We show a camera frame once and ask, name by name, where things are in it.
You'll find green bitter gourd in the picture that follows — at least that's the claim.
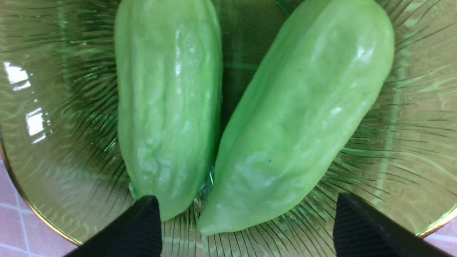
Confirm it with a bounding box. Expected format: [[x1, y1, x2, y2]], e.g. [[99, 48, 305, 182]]
[[114, 0, 223, 221], [197, 0, 395, 236]]

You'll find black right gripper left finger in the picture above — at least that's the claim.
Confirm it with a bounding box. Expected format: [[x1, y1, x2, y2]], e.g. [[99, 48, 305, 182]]
[[66, 196, 163, 257]]

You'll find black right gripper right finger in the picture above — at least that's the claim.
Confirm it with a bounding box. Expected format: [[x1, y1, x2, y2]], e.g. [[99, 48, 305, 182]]
[[333, 193, 449, 257]]

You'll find green glass plate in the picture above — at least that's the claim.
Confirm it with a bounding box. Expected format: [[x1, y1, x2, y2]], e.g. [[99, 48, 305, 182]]
[[1, 0, 457, 257]]

